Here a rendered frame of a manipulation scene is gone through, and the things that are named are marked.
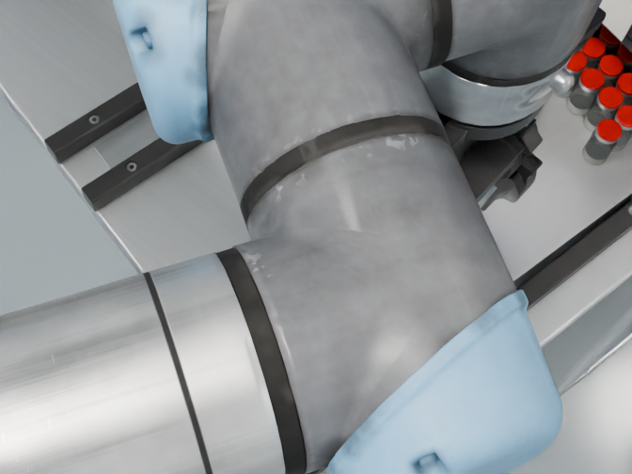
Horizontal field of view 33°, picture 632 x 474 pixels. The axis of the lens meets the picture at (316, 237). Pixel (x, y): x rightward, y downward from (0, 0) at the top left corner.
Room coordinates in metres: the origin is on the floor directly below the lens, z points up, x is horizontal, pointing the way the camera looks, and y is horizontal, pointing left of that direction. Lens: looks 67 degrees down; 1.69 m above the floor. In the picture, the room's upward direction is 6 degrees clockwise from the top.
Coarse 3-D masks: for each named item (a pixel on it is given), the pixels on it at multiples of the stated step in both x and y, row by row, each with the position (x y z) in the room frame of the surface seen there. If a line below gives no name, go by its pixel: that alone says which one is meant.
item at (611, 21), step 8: (608, 0) 0.52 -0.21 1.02; (616, 0) 0.51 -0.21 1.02; (624, 0) 0.51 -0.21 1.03; (608, 8) 0.51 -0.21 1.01; (616, 8) 0.51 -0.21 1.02; (624, 8) 0.51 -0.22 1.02; (608, 16) 0.51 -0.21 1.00; (616, 16) 0.51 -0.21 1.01; (624, 16) 0.50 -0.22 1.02; (608, 24) 0.51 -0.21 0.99; (616, 24) 0.51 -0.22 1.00; (624, 24) 0.50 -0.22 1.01; (616, 32) 0.50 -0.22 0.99; (624, 32) 0.50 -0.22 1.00
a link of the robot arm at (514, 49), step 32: (480, 0) 0.23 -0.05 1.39; (512, 0) 0.23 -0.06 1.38; (544, 0) 0.23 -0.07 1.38; (576, 0) 0.24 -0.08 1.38; (480, 32) 0.22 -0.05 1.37; (512, 32) 0.23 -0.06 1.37; (544, 32) 0.24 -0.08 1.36; (576, 32) 0.25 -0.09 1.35; (448, 64) 0.24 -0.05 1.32; (480, 64) 0.24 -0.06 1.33; (512, 64) 0.24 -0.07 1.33; (544, 64) 0.24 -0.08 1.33
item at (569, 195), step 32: (544, 128) 0.48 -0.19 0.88; (576, 128) 0.48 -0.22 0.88; (544, 160) 0.44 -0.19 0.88; (576, 160) 0.45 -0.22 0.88; (608, 160) 0.45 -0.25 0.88; (544, 192) 0.41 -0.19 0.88; (576, 192) 0.42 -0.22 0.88; (608, 192) 0.42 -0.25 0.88; (512, 224) 0.38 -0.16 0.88; (544, 224) 0.38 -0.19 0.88; (576, 224) 0.39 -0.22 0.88; (512, 256) 0.35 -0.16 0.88; (544, 256) 0.34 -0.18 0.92
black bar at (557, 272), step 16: (624, 208) 0.40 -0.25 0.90; (608, 224) 0.38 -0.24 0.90; (624, 224) 0.38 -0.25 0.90; (592, 240) 0.36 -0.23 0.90; (608, 240) 0.37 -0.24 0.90; (560, 256) 0.35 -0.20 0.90; (576, 256) 0.35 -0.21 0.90; (592, 256) 0.35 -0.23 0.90; (544, 272) 0.33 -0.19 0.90; (560, 272) 0.33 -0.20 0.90; (576, 272) 0.34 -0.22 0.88; (528, 288) 0.32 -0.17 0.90; (544, 288) 0.32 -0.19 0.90
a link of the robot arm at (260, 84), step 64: (128, 0) 0.20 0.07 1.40; (192, 0) 0.20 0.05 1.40; (256, 0) 0.21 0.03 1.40; (320, 0) 0.21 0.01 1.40; (384, 0) 0.22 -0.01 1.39; (448, 0) 0.22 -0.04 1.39; (192, 64) 0.19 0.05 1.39; (256, 64) 0.18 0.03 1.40; (320, 64) 0.18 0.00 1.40; (384, 64) 0.19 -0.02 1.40; (192, 128) 0.18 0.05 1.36; (256, 128) 0.16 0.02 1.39; (320, 128) 0.16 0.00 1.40
